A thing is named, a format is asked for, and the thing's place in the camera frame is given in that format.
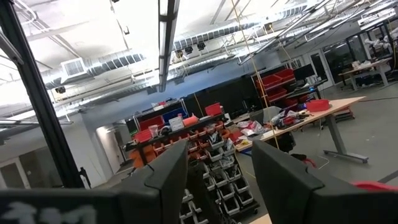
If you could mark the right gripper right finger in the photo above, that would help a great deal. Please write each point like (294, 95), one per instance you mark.
(289, 193)

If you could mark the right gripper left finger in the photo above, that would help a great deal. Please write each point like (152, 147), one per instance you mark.
(161, 193)

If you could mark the small red bin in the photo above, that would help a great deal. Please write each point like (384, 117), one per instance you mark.
(214, 109)

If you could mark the rack of small parts bins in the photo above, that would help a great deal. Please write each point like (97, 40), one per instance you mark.
(217, 174)

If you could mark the red storage tote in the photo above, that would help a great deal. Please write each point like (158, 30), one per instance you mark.
(317, 105)

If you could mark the wooden work table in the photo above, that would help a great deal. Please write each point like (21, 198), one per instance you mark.
(345, 103)

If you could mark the shelf with red bins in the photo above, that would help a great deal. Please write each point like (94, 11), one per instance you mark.
(273, 81)

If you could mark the black monitor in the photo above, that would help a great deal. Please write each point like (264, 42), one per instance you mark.
(304, 71)

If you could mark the overhead light bar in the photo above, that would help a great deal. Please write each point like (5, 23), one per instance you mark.
(166, 46)

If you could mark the white work table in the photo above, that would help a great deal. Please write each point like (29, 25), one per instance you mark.
(367, 67)

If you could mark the white air vent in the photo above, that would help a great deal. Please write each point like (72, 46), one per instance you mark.
(73, 67)

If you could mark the black aluminium rig frame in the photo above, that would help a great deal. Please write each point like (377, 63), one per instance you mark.
(43, 102)

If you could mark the ribbed silver air duct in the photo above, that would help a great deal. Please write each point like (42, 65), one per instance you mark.
(211, 34)

